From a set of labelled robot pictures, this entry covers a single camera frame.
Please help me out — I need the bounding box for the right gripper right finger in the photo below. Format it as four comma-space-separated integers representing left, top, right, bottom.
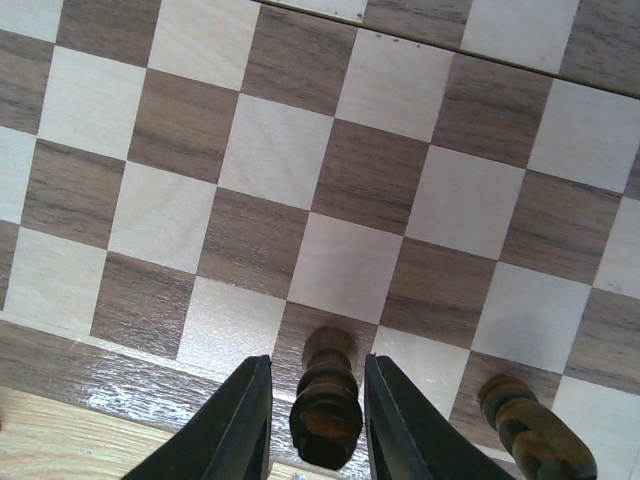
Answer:
364, 354, 512, 479

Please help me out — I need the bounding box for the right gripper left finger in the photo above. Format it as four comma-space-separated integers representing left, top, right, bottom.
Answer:
127, 355, 273, 479

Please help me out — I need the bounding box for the dark bishop chess piece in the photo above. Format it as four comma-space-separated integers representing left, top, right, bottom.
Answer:
289, 327, 363, 471

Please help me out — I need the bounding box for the dark rook chess piece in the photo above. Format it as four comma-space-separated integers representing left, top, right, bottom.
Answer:
478, 374, 598, 479

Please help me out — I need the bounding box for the wooden chess board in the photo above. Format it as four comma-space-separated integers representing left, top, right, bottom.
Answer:
1, 1, 639, 479

